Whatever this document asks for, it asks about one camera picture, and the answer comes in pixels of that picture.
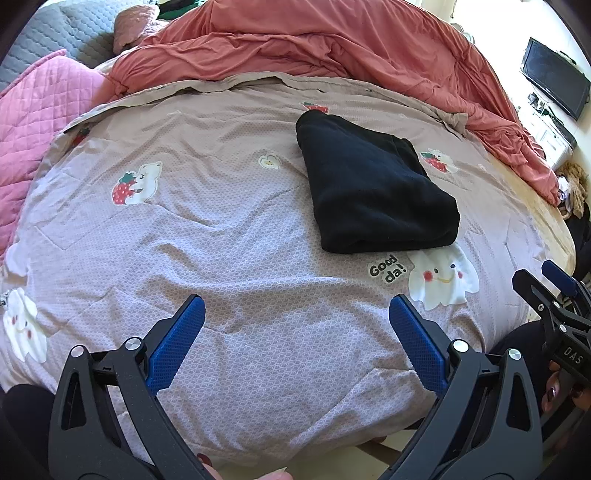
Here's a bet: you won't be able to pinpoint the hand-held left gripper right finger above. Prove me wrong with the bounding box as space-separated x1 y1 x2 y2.
388 294 544 480

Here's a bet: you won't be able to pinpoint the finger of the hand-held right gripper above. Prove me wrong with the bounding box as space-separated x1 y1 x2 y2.
512 269 561 335
541 260 586 303

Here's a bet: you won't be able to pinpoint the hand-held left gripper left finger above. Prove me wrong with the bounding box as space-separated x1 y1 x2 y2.
48 294 206 480

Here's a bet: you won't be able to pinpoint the black sweater with orange cuffs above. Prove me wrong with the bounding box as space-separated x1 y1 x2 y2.
295 111 461 254

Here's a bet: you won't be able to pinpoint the dark green clothes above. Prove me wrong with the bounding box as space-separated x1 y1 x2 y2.
157 0 208 21

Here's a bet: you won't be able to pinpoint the person's right hand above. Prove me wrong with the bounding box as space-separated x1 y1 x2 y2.
540 360 578 414

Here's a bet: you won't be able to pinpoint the person's left hand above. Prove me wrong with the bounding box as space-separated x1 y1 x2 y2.
196 452 293 480

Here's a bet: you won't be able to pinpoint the person's right leg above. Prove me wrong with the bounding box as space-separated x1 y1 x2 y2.
492 320 555 370

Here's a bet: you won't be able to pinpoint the person's leg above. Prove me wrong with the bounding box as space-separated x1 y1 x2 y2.
492 320 555 370
0 383 58 480

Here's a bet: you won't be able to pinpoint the brown fluffy toy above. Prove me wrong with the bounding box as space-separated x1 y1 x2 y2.
556 161 588 217

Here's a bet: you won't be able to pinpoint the printed pink-grey blanket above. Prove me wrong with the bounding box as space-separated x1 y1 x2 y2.
0 74 536 467

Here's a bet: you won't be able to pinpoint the white cabinet with clutter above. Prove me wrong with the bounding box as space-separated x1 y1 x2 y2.
526 92 578 162

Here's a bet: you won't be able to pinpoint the person's left leg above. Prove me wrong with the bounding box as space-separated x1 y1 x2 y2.
0 383 58 480

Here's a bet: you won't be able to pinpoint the black flat screen monitor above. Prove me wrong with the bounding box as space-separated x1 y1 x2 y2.
521 37 591 121

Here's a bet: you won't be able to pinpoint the pink quilted pillow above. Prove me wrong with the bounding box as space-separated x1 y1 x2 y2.
0 48 116 257

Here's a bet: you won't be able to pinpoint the salmon pink duvet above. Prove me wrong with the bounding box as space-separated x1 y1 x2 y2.
111 0 561 206

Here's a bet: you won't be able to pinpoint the dusty pink small pillow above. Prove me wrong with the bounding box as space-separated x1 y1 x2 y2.
113 6 160 51

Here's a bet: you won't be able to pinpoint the grey quilted cover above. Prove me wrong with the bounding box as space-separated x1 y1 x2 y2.
0 0 123 93

